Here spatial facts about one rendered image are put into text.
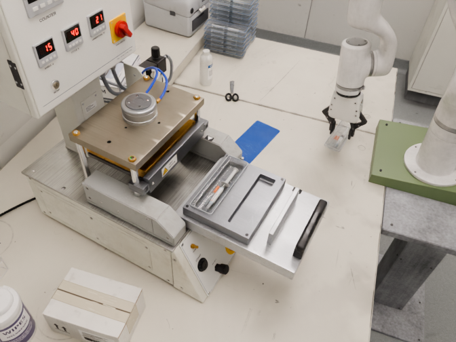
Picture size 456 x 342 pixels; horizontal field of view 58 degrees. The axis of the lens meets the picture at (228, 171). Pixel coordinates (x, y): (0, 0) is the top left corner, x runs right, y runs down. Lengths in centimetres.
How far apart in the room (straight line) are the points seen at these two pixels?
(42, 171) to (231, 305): 58
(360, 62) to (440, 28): 172
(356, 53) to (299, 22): 223
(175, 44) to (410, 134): 102
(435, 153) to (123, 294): 97
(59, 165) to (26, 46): 39
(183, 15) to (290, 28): 175
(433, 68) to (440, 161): 176
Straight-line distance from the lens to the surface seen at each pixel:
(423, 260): 174
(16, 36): 85
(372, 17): 122
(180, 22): 190
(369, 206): 133
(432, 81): 315
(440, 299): 219
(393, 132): 156
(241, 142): 143
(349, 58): 128
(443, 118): 131
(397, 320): 203
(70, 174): 112
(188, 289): 104
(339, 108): 138
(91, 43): 98
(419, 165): 144
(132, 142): 90
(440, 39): 301
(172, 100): 101
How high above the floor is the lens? 171
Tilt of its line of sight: 46 degrees down
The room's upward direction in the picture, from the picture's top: 4 degrees clockwise
